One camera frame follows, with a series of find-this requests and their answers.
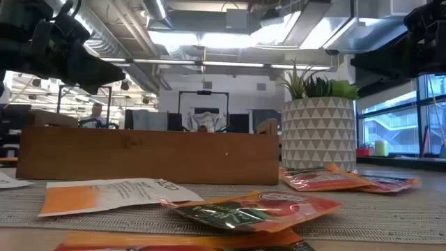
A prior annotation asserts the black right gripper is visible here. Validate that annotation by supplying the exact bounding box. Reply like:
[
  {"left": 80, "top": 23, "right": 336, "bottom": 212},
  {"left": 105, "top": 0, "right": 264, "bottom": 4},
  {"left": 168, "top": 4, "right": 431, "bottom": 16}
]
[{"left": 350, "top": 0, "right": 446, "bottom": 79}]

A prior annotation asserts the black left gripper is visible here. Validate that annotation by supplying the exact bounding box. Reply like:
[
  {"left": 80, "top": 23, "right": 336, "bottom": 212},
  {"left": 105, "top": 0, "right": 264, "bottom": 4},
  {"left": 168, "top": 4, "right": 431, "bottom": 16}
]
[{"left": 0, "top": 0, "right": 126, "bottom": 96}]

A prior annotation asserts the orange peach tea packet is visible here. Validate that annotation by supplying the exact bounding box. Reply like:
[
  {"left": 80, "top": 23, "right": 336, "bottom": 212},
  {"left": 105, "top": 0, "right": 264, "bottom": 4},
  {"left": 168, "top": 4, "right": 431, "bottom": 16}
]
[
  {"left": 278, "top": 163, "right": 372, "bottom": 192},
  {"left": 53, "top": 228, "right": 317, "bottom": 251},
  {"left": 159, "top": 190, "right": 343, "bottom": 234},
  {"left": 355, "top": 174, "right": 422, "bottom": 195}
]

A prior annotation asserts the white orange Tazo tea packet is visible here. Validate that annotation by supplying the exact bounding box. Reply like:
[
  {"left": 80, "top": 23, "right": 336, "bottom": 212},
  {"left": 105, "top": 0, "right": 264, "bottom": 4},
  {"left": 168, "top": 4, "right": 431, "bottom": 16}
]
[{"left": 37, "top": 177, "right": 206, "bottom": 218}]

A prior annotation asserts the wooden tea box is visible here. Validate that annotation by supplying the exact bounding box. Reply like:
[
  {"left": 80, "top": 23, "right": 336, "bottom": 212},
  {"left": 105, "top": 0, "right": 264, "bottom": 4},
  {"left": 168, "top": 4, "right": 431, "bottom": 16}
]
[{"left": 15, "top": 109, "right": 279, "bottom": 186}]

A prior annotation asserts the person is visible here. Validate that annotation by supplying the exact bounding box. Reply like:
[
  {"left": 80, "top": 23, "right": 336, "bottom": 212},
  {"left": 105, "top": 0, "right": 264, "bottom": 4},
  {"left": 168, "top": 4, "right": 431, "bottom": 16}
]
[{"left": 79, "top": 102, "right": 109, "bottom": 130}]

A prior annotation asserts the green artificial plant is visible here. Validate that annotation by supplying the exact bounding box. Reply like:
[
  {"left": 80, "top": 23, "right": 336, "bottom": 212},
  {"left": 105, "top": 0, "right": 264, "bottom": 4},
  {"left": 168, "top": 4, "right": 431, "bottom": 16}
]
[{"left": 276, "top": 58, "right": 360, "bottom": 101}]

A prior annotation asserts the yellow-green cup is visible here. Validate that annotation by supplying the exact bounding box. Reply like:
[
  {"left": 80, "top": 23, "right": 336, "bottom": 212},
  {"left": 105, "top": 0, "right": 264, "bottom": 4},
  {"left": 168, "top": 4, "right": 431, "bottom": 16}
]
[{"left": 374, "top": 139, "right": 389, "bottom": 158}]

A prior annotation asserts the dark computer monitor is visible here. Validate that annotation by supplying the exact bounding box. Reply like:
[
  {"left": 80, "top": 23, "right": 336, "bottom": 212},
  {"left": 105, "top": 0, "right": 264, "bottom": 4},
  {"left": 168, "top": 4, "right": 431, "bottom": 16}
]
[{"left": 124, "top": 109, "right": 183, "bottom": 132}]

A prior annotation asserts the white triangle-pattern plant pot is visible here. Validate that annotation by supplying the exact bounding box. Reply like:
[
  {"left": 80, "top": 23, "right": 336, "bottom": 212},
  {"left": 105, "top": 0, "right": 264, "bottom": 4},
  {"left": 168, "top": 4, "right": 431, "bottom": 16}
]
[{"left": 281, "top": 97, "right": 357, "bottom": 173}]

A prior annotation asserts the white plastic covered machine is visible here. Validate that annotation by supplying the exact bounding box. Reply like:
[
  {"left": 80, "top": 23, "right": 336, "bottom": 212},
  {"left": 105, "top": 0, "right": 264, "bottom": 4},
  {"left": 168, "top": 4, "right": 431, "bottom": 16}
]
[{"left": 183, "top": 111, "right": 227, "bottom": 133}]

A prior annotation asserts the long linear ceiling light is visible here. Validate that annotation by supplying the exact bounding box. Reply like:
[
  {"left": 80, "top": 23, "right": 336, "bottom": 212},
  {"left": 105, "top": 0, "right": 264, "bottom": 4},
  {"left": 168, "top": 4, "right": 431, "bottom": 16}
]
[{"left": 100, "top": 57, "right": 332, "bottom": 70}]

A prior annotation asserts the white paper scrap left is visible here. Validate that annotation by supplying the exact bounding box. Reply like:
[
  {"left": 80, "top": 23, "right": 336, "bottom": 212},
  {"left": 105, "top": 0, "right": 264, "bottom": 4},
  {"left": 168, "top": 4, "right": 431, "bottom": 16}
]
[{"left": 0, "top": 171, "right": 35, "bottom": 190}]

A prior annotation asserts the grey woven placemat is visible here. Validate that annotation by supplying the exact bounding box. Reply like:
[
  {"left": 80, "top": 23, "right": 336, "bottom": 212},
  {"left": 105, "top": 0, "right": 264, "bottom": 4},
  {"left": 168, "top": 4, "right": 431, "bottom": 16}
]
[{"left": 0, "top": 162, "right": 446, "bottom": 245}]

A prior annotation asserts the silver spiral air duct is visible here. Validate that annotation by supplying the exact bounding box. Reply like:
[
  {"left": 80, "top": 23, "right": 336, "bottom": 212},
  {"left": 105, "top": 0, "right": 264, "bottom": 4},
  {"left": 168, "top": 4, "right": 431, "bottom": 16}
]
[{"left": 75, "top": 0, "right": 164, "bottom": 95}]

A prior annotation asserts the black metal station frame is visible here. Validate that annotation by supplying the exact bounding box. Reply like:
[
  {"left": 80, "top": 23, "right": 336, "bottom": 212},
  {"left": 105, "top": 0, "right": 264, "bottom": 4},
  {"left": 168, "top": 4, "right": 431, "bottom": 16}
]
[
  {"left": 178, "top": 90, "right": 230, "bottom": 133},
  {"left": 56, "top": 84, "right": 113, "bottom": 129}
]

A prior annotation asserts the rectangular metal air duct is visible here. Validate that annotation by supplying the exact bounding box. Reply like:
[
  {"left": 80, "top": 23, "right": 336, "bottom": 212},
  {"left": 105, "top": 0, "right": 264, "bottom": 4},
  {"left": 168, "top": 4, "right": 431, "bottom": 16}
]
[{"left": 322, "top": 0, "right": 412, "bottom": 56}]

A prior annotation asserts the yellow power cable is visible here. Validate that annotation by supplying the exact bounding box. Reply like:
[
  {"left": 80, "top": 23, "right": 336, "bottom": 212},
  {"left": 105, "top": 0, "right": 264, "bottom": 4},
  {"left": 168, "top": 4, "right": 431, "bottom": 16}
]
[{"left": 431, "top": 85, "right": 446, "bottom": 142}]

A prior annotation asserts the silver round air duct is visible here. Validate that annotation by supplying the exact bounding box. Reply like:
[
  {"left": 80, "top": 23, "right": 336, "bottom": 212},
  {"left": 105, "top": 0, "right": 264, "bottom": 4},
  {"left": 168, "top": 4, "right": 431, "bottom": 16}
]
[{"left": 141, "top": 0, "right": 174, "bottom": 29}]

